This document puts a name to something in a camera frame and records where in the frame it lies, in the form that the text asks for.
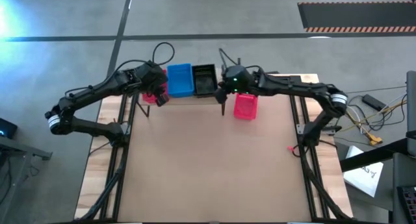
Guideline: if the black desk beam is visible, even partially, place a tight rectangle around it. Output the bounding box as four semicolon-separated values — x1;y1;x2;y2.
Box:
339;136;416;173

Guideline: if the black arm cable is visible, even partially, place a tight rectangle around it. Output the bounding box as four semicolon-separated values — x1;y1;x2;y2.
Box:
218;47;265;73
64;41;176;98

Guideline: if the white paper box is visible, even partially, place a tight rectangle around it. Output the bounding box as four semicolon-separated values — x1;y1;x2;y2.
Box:
342;145;385;198

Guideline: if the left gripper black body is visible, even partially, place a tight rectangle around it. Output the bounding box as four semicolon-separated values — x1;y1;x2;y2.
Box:
138;60;169;95

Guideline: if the yellow cable connector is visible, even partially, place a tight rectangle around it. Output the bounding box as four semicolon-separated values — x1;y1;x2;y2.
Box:
368;134;384;147

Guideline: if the black hazard-striped floor mat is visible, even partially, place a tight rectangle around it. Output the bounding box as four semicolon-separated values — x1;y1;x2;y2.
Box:
297;1;416;34

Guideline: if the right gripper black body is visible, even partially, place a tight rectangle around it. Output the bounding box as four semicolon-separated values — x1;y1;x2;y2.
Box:
222;64;257;95

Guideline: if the black aluminium table frame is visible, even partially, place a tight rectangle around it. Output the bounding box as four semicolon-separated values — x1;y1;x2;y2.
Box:
99;73;329;223

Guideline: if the black device with blue light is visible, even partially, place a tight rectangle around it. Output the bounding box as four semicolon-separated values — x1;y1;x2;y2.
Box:
0;117;19;140

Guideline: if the black table clamp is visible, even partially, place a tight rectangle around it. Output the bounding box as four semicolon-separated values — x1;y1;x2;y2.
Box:
256;67;280;79

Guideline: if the wooden shelf with black legs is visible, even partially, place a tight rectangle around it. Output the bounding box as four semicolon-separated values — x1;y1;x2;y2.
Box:
136;64;228;118

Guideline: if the dark grey desk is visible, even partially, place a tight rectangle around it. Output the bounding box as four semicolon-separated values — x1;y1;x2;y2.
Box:
391;151;416;224

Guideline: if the beige table mat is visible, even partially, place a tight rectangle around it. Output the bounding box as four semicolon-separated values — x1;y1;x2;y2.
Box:
117;79;313;223

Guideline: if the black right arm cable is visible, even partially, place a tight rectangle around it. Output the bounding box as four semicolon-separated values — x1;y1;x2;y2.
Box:
218;47;265;73

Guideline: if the black keyboard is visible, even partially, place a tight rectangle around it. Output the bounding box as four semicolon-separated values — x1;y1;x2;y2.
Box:
396;184;416;224

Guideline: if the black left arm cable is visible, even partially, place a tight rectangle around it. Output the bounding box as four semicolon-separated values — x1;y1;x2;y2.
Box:
64;41;176;98

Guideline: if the grey upright panel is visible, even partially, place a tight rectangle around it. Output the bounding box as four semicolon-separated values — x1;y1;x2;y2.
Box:
406;70;416;134

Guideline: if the yellow floor cable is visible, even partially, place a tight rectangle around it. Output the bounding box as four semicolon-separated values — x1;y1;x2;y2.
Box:
344;100;408;134

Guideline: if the black power adapter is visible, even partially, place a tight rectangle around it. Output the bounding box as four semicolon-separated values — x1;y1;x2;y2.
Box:
361;93;387;112

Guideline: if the thin black floor cable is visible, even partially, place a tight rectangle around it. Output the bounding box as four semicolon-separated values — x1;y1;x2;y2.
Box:
344;85;408;97

